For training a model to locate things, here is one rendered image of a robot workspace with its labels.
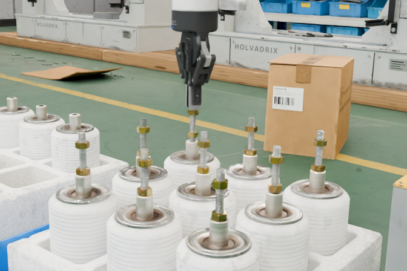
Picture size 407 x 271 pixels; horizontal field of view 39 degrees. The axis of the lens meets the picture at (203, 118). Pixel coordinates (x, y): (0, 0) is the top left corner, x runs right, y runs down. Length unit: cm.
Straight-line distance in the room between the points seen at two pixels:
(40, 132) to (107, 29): 300
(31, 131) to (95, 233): 49
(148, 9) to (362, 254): 331
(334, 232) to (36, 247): 41
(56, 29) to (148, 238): 410
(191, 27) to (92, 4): 728
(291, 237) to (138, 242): 19
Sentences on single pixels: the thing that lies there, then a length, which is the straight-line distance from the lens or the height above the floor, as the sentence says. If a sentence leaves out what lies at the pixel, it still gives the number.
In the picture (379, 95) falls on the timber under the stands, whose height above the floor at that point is 5.
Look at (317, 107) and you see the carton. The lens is 187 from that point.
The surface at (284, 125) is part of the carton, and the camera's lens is 191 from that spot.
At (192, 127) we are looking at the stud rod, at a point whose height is 31.
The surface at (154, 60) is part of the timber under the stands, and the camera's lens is 373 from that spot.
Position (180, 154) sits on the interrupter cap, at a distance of 100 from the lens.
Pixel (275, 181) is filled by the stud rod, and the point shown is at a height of 30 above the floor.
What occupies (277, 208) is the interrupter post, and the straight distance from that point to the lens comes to 75.
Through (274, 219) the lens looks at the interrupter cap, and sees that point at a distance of 74.
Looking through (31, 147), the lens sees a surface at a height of 20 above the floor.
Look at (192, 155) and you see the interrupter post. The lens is 97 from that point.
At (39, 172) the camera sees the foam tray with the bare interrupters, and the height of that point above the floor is 17.
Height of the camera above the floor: 54
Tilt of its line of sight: 13 degrees down
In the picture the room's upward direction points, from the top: 1 degrees clockwise
